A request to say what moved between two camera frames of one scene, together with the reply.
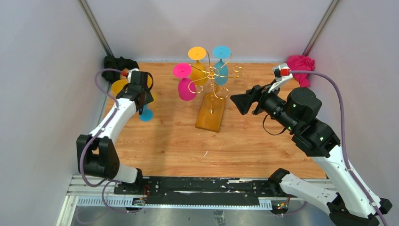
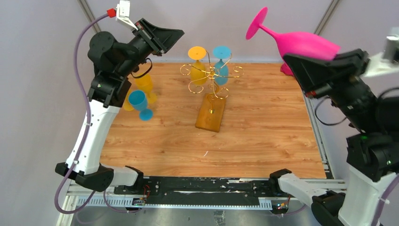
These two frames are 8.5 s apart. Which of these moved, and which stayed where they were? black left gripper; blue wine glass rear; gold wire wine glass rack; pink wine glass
Moved: pink wine glass; black left gripper
Stayed: blue wine glass rear; gold wire wine glass rack
